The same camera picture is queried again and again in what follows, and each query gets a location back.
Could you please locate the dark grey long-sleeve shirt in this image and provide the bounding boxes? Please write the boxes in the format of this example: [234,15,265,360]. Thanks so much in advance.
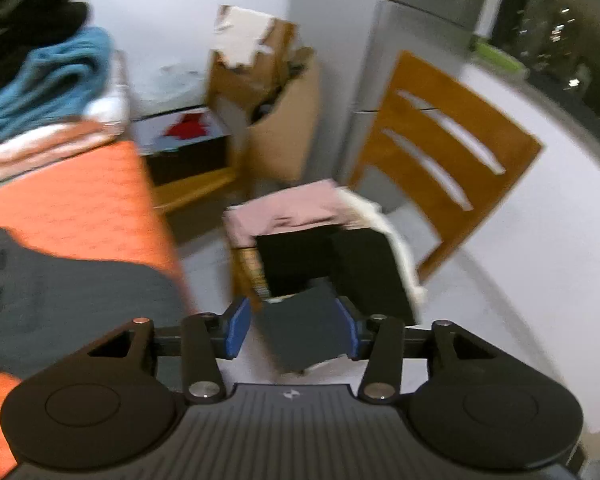
[0,224,354,391]

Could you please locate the clothes basket beside table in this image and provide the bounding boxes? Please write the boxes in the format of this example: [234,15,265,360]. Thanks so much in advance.
[223,180,426,325]

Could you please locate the orange floral table mat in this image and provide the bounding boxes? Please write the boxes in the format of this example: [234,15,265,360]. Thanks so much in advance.
[0,141,187,479]

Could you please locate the wooden chair right side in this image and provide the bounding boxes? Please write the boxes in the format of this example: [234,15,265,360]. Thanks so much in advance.
[347,51,543,281]

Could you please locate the pink folded towel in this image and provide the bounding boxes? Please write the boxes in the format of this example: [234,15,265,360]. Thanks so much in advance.
[0,93,130,182]

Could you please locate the brown paper bag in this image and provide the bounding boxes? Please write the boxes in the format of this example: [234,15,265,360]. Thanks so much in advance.
[206,6,321,184]

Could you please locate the teal knitted sweater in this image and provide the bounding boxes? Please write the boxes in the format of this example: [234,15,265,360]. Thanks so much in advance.
[0,26,114,143]

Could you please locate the silver refrigerator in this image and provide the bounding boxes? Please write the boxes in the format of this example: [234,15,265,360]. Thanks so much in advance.
[337,0,514,187]

